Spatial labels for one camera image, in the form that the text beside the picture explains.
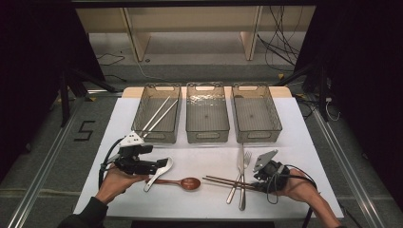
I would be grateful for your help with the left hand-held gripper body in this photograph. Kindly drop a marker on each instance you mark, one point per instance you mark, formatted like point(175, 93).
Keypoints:
point(131, 161)

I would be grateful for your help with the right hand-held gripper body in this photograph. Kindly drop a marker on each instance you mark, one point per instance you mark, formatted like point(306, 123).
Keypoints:
point(274, 172)

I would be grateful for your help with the white ceramic spoon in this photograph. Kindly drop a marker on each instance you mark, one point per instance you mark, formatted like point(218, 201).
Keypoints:
point(166, 166)

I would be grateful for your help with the silver fork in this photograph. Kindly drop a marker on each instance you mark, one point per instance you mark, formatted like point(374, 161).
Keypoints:
point(242, 196)

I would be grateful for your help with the steel fork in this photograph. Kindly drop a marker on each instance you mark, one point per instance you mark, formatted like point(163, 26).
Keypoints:
point(247, 156)

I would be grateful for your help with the brown wooden spoon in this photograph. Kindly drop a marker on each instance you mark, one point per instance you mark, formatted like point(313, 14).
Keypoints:
point(189, 183)

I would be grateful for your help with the smoky transparent plastic bin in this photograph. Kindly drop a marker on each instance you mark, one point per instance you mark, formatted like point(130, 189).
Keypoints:
point(207, 117)
point(256, 117)
point(149, 114)

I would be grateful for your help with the brown wooden chopstick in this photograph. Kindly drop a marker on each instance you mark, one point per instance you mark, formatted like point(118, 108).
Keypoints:
point(218, 182)
point(221, 179)

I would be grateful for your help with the person's left hand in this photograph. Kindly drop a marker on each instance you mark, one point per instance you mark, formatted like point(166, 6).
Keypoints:
point(115, 185)

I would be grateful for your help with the person's right hand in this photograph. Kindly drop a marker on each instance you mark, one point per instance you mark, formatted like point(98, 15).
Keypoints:
point(301, 188)

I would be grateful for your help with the white table cover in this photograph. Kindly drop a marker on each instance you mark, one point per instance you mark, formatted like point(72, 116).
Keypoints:
point(196, 158)

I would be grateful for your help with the black metal stand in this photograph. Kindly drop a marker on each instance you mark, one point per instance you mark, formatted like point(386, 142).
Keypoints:
point(65, 104)
point(322, 95)

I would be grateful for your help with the black curtain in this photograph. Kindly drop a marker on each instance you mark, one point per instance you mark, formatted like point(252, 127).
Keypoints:
point(31, 63)
point(364, 79)

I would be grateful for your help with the beige wooden shelf unit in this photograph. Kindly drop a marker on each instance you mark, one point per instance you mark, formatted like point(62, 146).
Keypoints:
point(190, 15)

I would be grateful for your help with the aluminium floor rail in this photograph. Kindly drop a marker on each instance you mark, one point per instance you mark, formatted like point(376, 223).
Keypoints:
point(351, 177)
point(41, 177)

